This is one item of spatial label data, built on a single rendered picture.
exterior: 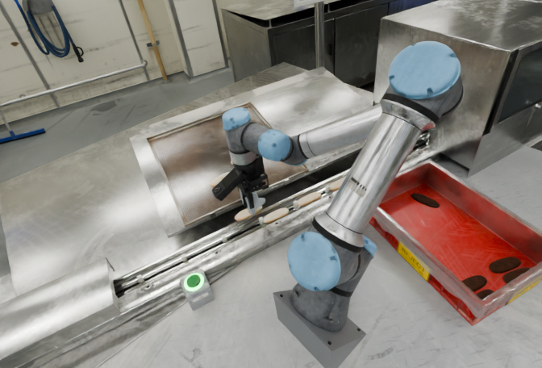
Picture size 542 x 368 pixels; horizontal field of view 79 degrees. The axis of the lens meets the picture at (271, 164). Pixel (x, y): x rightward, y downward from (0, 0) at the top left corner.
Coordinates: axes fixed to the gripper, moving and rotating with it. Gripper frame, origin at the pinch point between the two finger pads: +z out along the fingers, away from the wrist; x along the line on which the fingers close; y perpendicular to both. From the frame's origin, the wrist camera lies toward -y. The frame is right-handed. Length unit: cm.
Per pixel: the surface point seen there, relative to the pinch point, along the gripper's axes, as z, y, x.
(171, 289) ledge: 7.7, -30.6, -9.0
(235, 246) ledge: 7.6, -8.4, -5.4
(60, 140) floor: 94, -98, 296
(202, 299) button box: 8.2, -23.8, -16.5
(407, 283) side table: 12, 29, -42
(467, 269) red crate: 11, 46, -48
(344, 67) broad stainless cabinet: 52, 172, 165
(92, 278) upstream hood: 1.9, -49.4, 2.7
